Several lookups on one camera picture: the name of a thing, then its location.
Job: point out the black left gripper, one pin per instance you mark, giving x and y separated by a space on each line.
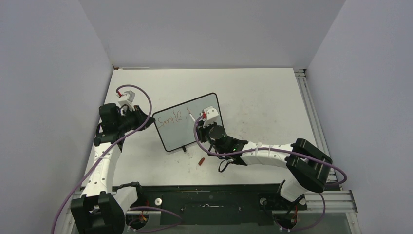
139 114

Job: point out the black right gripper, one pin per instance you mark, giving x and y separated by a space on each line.
202 130

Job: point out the black framed whiteboard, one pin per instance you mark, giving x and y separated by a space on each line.
174 124

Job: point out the red marker cap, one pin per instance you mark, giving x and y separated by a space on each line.
201 161

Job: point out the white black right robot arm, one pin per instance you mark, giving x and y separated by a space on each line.
309 166

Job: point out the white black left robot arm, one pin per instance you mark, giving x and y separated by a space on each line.
99 209

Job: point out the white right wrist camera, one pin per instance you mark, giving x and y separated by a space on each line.
210 116

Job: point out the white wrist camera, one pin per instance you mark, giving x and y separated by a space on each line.
127 99
210 116

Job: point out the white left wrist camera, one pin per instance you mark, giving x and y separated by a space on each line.
127 99

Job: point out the black base frame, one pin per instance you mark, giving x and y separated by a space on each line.
219 205

